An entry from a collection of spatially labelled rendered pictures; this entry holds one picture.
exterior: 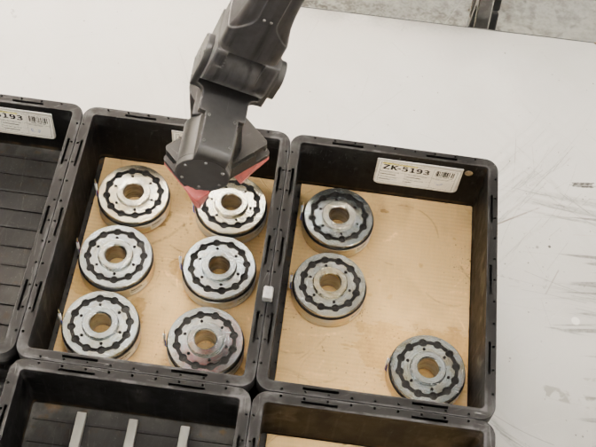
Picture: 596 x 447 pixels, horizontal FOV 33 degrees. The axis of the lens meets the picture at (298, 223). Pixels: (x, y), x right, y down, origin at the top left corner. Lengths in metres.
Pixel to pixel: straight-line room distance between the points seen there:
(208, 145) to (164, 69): 0.83
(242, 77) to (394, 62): 0.88
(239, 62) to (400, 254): 0.56
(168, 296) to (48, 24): 0.69
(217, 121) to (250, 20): 0.12
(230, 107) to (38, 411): 0.53
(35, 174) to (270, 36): 0.67
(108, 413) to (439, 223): 0.56
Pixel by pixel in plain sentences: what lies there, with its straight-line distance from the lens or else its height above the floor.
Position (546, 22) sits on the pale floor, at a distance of 3.05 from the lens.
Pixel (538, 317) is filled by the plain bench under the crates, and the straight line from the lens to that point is 1.65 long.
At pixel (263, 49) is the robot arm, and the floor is 1.36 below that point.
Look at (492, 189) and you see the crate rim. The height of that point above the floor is 0.93.
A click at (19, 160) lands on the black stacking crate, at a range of 1.59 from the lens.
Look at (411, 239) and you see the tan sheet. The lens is 1.51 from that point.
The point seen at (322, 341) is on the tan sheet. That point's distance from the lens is 1.42.
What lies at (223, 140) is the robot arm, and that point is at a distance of 1.04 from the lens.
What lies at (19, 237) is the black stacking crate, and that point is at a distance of 1.52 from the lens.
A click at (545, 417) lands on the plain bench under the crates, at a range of 1.58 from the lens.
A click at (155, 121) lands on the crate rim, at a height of 0.93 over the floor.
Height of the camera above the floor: 2.10
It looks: 57 degrees down
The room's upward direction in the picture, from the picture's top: 7 degrees clockwise
